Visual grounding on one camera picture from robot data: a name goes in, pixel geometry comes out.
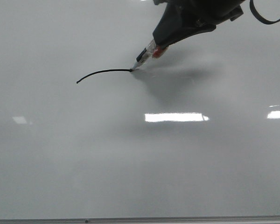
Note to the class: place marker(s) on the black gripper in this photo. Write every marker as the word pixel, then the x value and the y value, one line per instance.
pixel 187 18

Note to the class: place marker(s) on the white whiteboard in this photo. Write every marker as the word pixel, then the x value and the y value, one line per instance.
pixel 194 133

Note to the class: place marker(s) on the black and white whiteboard marker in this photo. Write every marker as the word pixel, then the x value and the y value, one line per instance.
pixel 152 50

